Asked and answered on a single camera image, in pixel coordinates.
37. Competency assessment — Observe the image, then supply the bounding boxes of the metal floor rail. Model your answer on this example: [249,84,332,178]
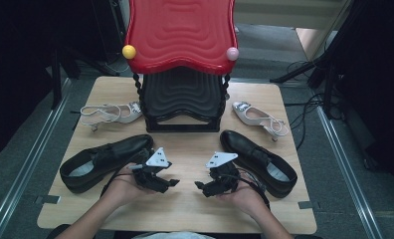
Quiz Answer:
[315,106,384,239]
[0,78,73,239]

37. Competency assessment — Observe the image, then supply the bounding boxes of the red and black shoe rack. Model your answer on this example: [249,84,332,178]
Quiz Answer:
[121,0,241,133]

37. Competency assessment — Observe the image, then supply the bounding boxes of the right hand-held gripper cable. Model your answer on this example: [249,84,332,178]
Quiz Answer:
[237,168,272,211]

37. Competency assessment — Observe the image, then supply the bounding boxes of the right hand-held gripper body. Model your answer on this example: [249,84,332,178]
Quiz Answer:
[205,151,242,197]

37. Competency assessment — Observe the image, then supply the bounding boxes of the person's right hand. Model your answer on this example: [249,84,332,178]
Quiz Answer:
[217,180,270,217]

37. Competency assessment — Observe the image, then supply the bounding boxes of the white heeled sandal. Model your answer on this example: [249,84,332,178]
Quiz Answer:
[80,101,144,132]
[231,101,291,142]

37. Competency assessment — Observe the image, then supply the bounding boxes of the black metal stand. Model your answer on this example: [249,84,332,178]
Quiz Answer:
[50,46,121,112]

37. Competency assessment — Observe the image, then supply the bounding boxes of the black floor cables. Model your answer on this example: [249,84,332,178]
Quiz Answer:
[285,59,326,151]

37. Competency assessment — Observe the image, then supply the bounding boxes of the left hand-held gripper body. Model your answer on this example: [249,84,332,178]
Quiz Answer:
[128,147,173,192]

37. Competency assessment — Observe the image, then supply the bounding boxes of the black leather shoe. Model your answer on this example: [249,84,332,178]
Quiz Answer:
[219,129,298,199]
[59,133,155,195]

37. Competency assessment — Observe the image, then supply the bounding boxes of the black tripod stand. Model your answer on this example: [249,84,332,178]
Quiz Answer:
[269,0,355,121]

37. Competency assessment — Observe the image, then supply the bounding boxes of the person's left hand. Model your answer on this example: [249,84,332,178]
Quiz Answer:
[101,162,156,209]

